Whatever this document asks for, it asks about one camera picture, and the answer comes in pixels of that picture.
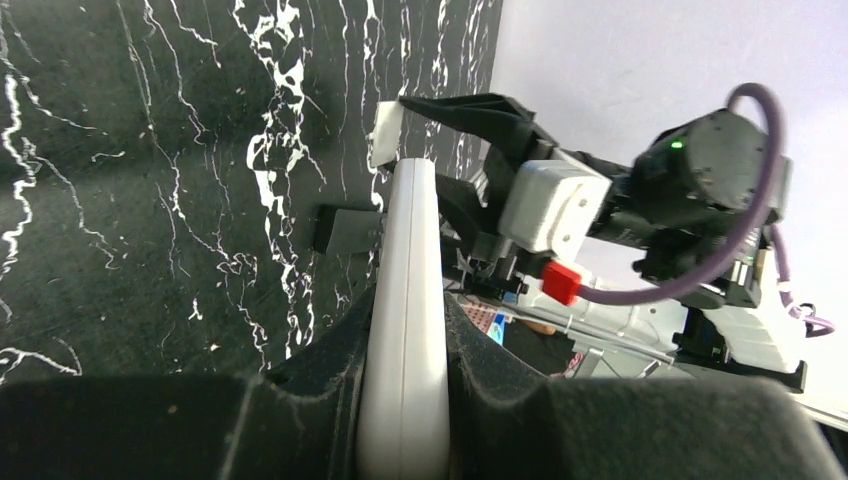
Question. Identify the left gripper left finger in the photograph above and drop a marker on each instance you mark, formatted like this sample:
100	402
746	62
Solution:
297	421

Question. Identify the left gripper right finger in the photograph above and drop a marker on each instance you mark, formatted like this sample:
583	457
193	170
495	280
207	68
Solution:
509	421

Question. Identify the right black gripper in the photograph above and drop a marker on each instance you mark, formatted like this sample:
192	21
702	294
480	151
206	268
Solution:
511	129

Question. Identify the white battery cover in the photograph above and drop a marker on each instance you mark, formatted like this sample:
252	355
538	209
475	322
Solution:
385	136

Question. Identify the white remote control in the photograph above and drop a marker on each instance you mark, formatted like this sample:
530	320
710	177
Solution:
403	429

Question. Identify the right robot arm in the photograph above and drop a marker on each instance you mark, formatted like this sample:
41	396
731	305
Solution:
671	257

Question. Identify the black remote control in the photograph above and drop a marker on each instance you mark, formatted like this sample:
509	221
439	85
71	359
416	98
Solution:
341	231

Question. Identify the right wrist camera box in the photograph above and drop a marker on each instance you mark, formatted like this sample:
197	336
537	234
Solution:
551	206

